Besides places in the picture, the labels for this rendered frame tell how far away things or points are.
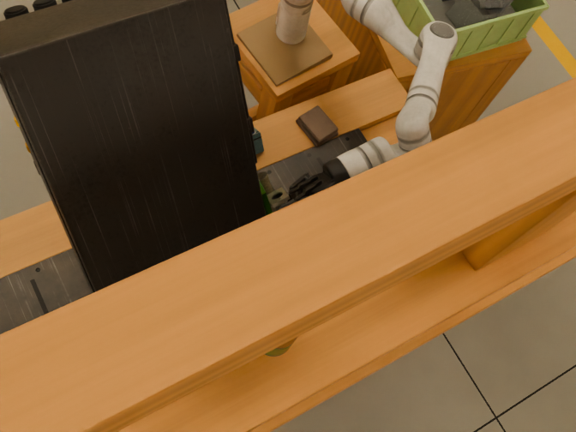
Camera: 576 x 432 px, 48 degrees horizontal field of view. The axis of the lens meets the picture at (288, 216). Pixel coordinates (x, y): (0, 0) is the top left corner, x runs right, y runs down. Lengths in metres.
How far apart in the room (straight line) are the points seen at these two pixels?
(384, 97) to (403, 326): 1.08
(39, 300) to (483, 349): 1.77
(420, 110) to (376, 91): 0.55
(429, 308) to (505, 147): 0.41
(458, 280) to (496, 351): 1.77
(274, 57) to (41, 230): 0.83
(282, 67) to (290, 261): 1.48
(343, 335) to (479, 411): 1.79
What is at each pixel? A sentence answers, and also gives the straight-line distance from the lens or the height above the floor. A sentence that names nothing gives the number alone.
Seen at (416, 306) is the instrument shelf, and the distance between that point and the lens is 0.98.
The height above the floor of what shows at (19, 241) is 0.90.
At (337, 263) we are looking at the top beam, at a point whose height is 1.94.
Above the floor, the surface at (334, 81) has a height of 0.75.
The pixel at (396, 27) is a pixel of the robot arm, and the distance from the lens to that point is 1.69.
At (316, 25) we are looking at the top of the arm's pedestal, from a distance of 2.11.
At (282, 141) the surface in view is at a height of 0.90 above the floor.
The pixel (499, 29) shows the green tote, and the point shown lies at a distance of 2.25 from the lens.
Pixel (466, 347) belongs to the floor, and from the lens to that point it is 2.72.
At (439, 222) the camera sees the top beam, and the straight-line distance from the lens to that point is 0.57.
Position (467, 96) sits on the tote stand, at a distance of 2.50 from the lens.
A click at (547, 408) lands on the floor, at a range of 2.83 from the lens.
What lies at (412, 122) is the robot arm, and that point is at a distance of 1.37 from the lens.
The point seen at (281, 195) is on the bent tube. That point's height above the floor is 1.21.
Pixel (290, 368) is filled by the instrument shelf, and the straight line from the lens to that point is 0.91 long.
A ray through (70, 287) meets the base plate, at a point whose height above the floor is 0.90.
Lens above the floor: 2.42
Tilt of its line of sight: 65 degrees down
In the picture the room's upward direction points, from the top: 22 degrees clockwise
